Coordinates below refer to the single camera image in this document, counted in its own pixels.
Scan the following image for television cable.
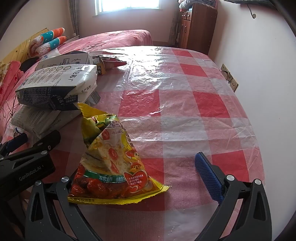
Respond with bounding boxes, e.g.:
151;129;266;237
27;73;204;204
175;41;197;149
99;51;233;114
246;5;257;19

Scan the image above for pink folded blanket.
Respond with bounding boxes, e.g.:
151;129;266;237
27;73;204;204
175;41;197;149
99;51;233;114
0;61;23;105

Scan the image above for wall socket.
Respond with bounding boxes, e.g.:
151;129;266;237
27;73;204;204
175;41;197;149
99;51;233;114
220;64;239;93

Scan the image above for white dark blue milk carton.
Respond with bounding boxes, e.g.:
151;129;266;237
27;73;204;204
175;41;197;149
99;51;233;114
15;64;97;111

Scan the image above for white cable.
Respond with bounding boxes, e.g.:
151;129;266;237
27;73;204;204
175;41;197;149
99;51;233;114
0;93;20;121

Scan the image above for folded blankets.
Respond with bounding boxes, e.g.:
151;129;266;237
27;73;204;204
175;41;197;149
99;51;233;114
179;0;218;9

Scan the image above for red white checked tablecloth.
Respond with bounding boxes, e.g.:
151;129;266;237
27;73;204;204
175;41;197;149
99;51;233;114
5;45;266;241

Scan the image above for window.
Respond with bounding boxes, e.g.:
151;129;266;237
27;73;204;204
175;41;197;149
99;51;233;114
94;0;162;16

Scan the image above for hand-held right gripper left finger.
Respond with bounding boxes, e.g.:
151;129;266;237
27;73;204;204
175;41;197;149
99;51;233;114
24;173;102;241

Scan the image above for red torn snack wrapper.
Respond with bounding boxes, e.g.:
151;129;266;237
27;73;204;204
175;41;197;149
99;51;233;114
89;50;127;70

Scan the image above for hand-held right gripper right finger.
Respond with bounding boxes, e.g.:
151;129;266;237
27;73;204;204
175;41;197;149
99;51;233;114
195;152;273;241

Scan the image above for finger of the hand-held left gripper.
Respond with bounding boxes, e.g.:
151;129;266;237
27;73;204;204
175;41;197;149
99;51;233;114
0;130;62;168
0;133;28;158

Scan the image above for grey curtain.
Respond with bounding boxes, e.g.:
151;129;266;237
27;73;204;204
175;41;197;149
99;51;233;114
69;0;80;37

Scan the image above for yellow headboard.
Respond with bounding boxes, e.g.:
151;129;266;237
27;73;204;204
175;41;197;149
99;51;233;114
0;28;49;63

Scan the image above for brown wooden cabinet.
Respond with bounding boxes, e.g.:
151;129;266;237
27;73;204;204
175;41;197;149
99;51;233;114
178;3;219;56

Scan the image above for black wall television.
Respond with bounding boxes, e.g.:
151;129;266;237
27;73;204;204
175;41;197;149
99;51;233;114
223;0;278;7

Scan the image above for dark yellow small packet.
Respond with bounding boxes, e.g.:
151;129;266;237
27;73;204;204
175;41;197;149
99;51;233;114
92;56;105;75

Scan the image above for patterned curtain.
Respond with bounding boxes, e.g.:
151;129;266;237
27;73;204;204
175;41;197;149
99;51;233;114
170;9;181;47

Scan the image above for black cloth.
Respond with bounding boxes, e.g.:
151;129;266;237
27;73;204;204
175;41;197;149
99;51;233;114
21;58;41;70

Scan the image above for yellow snack bag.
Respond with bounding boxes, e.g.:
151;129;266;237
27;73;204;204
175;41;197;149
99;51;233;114
68;102;170;205

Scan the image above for orange teal cartoon pillow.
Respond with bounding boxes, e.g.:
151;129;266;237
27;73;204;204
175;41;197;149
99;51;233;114
35;36;67;56
30;27;65;50

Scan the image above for white tissue packet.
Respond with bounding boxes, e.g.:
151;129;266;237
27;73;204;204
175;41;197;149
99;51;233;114
11;89;101;139

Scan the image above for bed with pink cover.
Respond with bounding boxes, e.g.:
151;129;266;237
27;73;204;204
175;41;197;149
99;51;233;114
0;29;153;144

